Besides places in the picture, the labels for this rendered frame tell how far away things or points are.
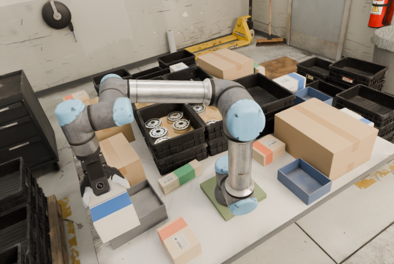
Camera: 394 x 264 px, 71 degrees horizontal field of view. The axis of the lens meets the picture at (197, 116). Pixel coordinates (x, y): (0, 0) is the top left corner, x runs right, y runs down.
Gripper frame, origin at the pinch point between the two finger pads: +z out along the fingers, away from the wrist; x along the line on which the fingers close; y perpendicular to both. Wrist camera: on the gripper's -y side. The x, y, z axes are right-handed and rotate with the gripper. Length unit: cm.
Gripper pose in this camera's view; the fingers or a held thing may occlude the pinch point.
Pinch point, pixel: (109, 199)
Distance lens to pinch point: 98.2
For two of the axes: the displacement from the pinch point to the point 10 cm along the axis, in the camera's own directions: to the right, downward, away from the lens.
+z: 1.2, 8.3, 5.5
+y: -4.8, -4.3, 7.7
